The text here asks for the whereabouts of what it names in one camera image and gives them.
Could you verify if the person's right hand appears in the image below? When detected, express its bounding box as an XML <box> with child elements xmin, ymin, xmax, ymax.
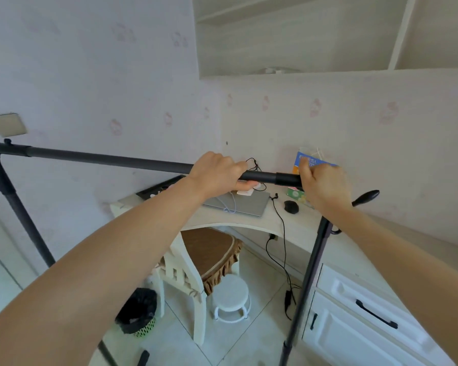
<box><xmin>295</xmin><ymin>162</ymin><xmax>354</xmax><ymax>217</ymax></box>

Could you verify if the person's left hand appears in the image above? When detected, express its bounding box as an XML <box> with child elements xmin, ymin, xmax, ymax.
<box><xmin>186</xmin><ymin>151</ymin><xmax>260</xmax><ymax>201</ymax></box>

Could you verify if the black metal clothes rack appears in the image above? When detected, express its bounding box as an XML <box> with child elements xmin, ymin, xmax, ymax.
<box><xmin>0</xmin><ymin>139</ymin><xmax>381</xmax><ymax>366</ymax></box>

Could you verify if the person's left forearm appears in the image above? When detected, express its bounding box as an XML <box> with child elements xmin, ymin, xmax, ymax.
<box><xmin>0</xmin><ymin>178</ymin><xmax>208</xmax><ymax>366</ymax></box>

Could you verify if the person's right forearm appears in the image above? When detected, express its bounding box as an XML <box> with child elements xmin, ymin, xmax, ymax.
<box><xmin>321</xmin><ymin>205</ymin><xmax>458</xmax><ymax>366</ymax></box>

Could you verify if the blue cardboard box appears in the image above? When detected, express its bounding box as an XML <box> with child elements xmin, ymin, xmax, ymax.
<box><xmin>292</xmin><ymin>151</ymin><xmax>339</xmax><ymax>176</ymax></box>

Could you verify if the grey laptop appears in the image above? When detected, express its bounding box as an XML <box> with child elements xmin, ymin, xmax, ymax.
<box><xmin>202</xmin><ymin>190</ymin><xmax>271</xmax><ymax>217</ymax></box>

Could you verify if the green packet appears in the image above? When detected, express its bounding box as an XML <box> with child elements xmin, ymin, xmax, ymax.
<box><xmin>286</xmin><ymin>187</ymin><xmax>307</xmax><ymax>205</ymax></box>

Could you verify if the brown seat cushion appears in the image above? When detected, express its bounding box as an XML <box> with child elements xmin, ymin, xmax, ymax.
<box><xmin>180</xmin><ymin>227</ymin><xmax>244</xmax><ymax>296</ymax></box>

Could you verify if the black power strip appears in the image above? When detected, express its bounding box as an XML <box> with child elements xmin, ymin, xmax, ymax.
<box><xmin>136</xmin><ymin>175</ymin><xmax>186</xmax><ymax>200</ymax></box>

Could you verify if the white wooden chair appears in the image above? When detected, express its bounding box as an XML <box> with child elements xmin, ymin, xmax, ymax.
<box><xmin>148</xmin><ymin>228</ymin><xmax>246</xmax><ymax>347</ymax></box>

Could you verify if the white round stool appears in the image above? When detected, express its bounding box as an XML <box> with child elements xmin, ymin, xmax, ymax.
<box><xmin>211</xmin><ymin>274</ymin><xmax>252</xmax><ymax>324</ymax></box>

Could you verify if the black power adapter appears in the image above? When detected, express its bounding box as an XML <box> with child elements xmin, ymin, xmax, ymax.
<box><xmin>284</xmin><ymin>289</ymin><xmax>295</xmax><ymax>321</ymax></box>

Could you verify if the bin with black bag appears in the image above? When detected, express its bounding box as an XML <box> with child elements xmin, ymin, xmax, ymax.
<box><xmin>115</xmin><ymin>287</ymin><xmax>158</xmax><ymax>338</ymax></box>

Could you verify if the white desk with drawers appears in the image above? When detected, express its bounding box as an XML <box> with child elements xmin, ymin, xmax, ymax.
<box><xmin>109</xmin><ymin>187</ymin><xmax>458</xmax><ymax>366</ymax></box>

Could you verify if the white charger with cable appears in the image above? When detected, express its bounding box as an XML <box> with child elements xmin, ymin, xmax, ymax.
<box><xmin>216</xmin><ymin>188</ymin><xmax>255</xmax><ymax>215</ymax></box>

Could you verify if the thin black looped cable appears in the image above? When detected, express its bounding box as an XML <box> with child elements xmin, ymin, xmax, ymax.
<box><xmin>245</xmin><ymin>158</ymin><xmax>268</xmax><ymax>192</ymax></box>

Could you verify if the white wall shelf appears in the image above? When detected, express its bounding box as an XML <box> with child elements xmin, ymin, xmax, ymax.
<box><xmin>192</xmin><ymin>0</ymin><xmax>458</xmax><ymax>79</ymax></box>

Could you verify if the long black drawer handle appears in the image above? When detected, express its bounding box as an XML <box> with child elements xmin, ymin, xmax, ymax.
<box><xmin>355</xmin><ymin>299</ymin><xmax>399</xmax><ymax>330</ymax></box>

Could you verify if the beige wall switch plate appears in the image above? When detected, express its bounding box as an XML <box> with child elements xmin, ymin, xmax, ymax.
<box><xmin>0</xmin><ymin>113</ymin><xmax>27</xmax><ymax>138</ymax></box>

